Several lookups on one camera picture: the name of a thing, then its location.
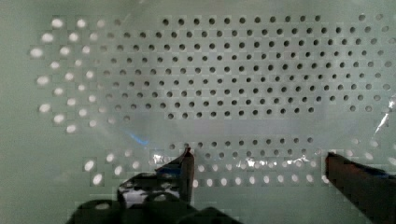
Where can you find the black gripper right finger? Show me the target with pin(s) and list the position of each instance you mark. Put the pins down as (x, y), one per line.
(370, 189)

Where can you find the mint green oval strainer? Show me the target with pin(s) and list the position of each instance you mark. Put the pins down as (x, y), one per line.
(96, 91)

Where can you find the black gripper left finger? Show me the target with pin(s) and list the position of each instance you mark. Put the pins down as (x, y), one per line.
(175, 177)

